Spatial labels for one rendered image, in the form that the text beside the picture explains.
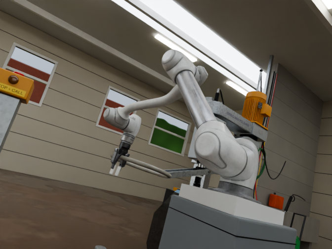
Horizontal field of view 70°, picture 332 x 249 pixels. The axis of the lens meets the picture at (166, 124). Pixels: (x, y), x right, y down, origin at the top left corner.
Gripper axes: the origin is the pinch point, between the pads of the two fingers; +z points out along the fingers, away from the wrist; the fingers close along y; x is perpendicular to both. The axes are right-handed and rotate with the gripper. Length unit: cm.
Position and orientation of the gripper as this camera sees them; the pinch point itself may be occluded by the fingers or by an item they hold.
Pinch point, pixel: (115, 170)
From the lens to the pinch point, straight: 169.2
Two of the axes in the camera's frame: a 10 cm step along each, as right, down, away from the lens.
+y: 5.3, 4.0, 7.5
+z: -3.3, 9.1, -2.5
